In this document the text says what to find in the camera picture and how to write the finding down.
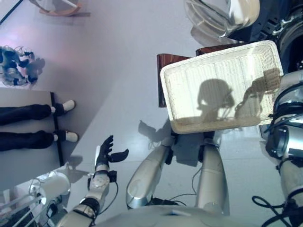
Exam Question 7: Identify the silver robot leg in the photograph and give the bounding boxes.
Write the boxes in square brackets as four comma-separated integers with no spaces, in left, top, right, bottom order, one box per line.
[126,136,176,211]
[195,131,230,216]

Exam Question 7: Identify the silver right robot leg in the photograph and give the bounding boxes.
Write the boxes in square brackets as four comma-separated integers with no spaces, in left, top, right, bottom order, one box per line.
[195,131,230,216]

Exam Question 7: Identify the seated person dark trousers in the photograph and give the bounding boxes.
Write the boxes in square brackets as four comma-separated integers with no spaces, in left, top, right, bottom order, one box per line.
[0,99,79,152]

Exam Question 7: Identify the round glass washer door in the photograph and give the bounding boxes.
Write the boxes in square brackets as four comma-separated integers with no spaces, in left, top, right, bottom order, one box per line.
[184,0,261,48]

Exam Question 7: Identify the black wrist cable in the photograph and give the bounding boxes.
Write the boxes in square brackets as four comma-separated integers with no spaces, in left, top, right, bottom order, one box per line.
[252,193,303,227]

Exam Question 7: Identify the grey front-load washing machine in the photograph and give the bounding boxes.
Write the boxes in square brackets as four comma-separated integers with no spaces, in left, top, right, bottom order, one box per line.
[229,0,303,74]

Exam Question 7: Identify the silver left robot leg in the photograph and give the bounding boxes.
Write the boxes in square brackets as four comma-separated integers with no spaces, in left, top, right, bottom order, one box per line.
[126,136,176,211]

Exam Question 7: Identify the white wicker basket tray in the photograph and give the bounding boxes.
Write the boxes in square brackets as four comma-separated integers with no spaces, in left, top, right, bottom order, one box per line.
[160,40,284,135]

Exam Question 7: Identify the black floor strip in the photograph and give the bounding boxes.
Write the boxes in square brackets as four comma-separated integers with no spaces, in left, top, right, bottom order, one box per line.
[50,91,64,167]

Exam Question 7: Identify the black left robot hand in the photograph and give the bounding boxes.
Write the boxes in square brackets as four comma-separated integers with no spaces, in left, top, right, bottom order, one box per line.
[94,135,130,171]

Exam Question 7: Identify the thin floor cable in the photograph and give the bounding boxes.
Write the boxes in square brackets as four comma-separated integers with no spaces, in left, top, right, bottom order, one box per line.
[151,169,204,206]

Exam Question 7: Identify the brown stool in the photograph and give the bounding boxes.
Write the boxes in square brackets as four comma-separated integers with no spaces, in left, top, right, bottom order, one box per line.
[156,44,247,108]

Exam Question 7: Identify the white rounded device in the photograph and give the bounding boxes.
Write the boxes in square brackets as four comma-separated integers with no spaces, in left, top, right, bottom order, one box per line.
[0,171,71,227]

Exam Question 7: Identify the silver robot torso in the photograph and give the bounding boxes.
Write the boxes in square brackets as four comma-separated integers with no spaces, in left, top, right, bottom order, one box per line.
[94,204,237,227]

